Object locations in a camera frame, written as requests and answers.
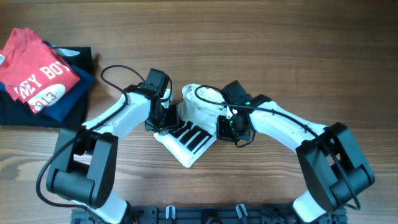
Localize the white t-shirt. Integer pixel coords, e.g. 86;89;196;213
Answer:
154;83;227;168

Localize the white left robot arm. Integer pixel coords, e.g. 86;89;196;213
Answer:
36;69;179;223

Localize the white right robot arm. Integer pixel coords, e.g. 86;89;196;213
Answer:
217;80;375;223

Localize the blue folded t-shirt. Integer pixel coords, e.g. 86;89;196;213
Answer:
1;42;94;128

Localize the red printed t-shirt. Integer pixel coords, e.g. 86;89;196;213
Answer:
1;28;80;113

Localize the black folded t-shirt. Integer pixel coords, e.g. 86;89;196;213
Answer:
1;47;95;128

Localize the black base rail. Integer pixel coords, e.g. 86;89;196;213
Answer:
70;203;348;224

